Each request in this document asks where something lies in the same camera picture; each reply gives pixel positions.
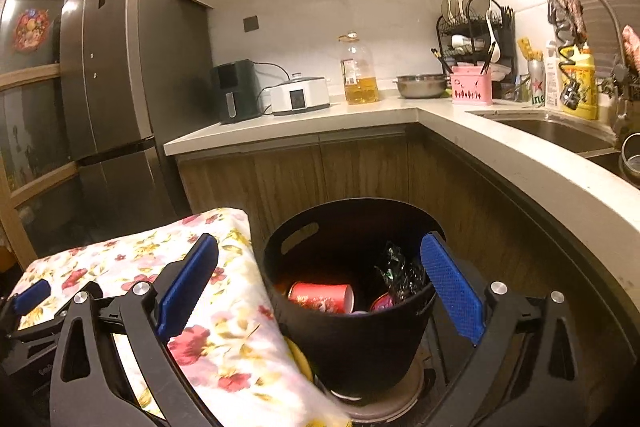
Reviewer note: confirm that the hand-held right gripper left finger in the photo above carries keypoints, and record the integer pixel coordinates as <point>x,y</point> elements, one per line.
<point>185,287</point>

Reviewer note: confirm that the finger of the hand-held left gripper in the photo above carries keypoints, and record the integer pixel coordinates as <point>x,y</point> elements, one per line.
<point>30,297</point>
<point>55,319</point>

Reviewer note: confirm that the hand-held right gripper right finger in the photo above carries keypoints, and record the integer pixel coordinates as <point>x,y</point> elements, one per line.
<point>450,282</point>

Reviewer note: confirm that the black plastic bag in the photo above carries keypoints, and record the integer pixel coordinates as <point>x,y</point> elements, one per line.
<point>400,274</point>

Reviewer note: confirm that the red paper cup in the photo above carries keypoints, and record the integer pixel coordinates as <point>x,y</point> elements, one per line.
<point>320,297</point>
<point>382,303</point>

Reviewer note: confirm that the black trash bin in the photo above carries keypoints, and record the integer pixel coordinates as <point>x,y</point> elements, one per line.
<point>350,347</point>

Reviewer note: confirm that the floral blanket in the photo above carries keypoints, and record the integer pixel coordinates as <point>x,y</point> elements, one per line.
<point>125,252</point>

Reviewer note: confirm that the wooden base cabinets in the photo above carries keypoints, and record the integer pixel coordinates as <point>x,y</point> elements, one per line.
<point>300,172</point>

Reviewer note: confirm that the steel sink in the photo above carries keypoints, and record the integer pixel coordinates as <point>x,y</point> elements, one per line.
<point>550,132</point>

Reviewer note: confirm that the pink utensil holder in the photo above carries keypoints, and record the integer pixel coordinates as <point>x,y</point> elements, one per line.
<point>471,89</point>

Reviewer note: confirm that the steel pot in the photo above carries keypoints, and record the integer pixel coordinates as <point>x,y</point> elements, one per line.
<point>420,88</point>

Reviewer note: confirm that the black air fryer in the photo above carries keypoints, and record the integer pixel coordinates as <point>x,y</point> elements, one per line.
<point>235,92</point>

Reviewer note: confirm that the beer can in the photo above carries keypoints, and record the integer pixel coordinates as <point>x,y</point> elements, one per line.
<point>536,87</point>

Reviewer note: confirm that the grey refrigerator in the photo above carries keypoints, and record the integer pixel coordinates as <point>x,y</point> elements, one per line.
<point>125,82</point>

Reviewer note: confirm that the steel cup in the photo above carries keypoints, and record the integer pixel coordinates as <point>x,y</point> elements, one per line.
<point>631,162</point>

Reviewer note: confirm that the white electric cooker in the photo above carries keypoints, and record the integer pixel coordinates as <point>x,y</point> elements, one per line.
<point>299,99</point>

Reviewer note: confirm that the cooking oil bottle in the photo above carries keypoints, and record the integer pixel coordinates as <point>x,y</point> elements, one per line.
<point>359,82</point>

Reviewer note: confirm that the wooden glass door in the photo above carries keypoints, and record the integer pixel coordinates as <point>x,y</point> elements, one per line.
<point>30,74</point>

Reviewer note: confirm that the yellow detergent bottle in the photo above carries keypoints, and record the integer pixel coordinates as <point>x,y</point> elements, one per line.
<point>582,87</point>

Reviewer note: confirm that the white ladle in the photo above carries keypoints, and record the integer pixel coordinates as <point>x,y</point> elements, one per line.
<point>492,47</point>

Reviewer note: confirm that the black dish rack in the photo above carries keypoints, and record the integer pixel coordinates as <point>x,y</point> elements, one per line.
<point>470,27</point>

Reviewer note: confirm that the red door decoration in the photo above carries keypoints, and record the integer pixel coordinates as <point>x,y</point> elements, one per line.
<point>31,31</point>

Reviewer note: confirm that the pink cloth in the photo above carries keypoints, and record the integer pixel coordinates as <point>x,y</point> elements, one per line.
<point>632,49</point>

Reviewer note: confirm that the steel kitchen faucet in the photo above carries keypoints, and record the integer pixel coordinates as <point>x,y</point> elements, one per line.
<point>602,0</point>

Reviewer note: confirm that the dark wall socket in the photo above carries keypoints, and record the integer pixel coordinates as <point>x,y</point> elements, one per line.
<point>251,24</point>

